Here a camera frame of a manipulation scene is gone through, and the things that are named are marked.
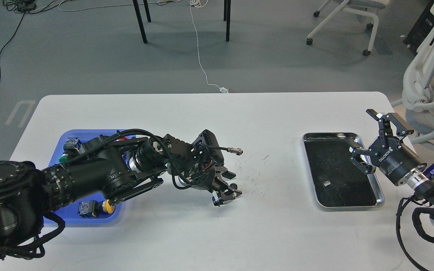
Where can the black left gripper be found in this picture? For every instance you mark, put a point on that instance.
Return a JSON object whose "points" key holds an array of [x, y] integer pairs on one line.
{"points": [[211, 180]]}

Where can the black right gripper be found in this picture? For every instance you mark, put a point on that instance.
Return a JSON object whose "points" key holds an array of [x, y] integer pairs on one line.
{"points": [[394, 159]]}

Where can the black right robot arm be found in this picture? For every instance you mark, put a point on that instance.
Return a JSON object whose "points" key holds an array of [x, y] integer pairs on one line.
{"points": [[422, 183]]}

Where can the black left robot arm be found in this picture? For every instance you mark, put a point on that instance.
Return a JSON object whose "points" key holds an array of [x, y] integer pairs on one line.
{"points": [[120, 167]]}

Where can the silver metal tray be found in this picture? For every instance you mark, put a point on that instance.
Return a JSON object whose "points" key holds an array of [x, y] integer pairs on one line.
{"points": [[328, 157]]}

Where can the white office chair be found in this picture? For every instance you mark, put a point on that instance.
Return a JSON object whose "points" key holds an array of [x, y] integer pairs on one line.
{"points": [[426, 86]]}

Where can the black cabinet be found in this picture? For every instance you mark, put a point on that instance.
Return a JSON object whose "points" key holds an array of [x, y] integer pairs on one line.
{"points": [[420, 29]]}

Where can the white rolling chair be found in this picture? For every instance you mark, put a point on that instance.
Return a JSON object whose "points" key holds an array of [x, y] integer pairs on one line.
{"points": [[346, 17]]}

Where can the blue plastic tray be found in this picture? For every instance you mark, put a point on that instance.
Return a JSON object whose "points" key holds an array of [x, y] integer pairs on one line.
{"points": [[70, 212]]}

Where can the black table leg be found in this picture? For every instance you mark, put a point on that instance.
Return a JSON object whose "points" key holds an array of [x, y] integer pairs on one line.
{"points": [[140, 21], [147, 10], [227, 18]]}

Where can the yellow push button switch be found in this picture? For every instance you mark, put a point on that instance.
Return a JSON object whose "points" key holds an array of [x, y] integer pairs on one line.
{"points": [[93, 208]]}

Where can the green push button switch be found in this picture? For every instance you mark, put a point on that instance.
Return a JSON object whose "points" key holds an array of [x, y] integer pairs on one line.
{"points": [[70, 149]]}

